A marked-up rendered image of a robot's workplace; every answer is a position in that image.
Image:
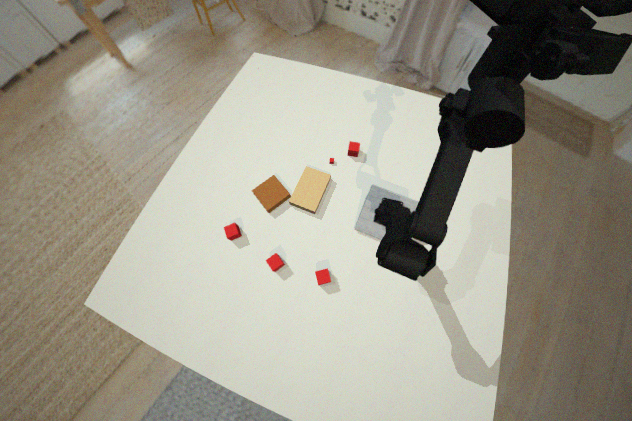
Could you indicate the brown square block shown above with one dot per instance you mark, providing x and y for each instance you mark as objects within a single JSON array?
[{"x": 271, "y": 194}]

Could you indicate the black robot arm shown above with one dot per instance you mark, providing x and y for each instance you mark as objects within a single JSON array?
[{"x": 491, "y": 115}]

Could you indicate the tan rectangular block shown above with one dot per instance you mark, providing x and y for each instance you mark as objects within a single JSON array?
[{"x": 310, "y": 190}]

